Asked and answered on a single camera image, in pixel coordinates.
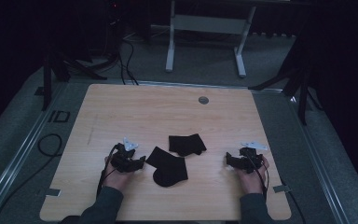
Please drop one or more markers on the person's right hand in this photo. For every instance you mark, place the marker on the person's right hand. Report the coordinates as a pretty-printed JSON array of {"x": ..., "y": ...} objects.
[{"x": 251, "y": 183}]

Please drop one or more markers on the person's left hand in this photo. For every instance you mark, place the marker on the person's left hand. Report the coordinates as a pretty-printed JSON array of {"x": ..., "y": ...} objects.
[{"x": 117, "y": 179}]

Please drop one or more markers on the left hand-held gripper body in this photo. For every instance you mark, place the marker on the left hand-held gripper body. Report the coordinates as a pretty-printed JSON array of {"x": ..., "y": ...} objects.
[{"x": 122, "y": 160}]

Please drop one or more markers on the black tripod stand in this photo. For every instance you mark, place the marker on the black tripod stand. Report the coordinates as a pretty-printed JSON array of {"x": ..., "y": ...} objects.
[
  {"x": 47, "y": 84},
  {"x": 303, "y": 99}
]

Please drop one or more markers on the black sock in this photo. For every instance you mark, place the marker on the black sock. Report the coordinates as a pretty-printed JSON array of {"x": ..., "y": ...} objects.
[
  {"x": 169, "y": 169},
  {"x": 186, "y": 144}
]

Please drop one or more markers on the grey tape piece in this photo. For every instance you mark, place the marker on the grey tape piece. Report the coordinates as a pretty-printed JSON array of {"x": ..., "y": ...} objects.
[{"x": 282, "y": 188}]

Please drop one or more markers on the white desk frame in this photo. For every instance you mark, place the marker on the white desk frame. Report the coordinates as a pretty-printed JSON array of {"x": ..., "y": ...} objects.
[{"x": 209, "y": 25}]

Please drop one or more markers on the dark equipment cabinet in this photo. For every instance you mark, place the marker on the dark equipment cabinet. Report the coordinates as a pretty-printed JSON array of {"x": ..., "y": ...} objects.
[{"x": 113, "y": 21}]

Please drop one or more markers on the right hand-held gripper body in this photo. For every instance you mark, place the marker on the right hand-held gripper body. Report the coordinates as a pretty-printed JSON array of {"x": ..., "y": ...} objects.
[{"x": 249, "y": 159}]

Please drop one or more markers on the grey round table grommet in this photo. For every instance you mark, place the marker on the grey round table grommet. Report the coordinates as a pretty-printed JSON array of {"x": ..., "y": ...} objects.
[{"x": 203, "y": 100}]

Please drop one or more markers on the metal floor rail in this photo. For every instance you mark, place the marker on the metal floor rail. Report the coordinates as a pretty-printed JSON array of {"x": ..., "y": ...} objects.
[
  {"x": 174, "y": 84},
  {"x": 320, "y": 174},
  {"x": 15, "y": 161}
]

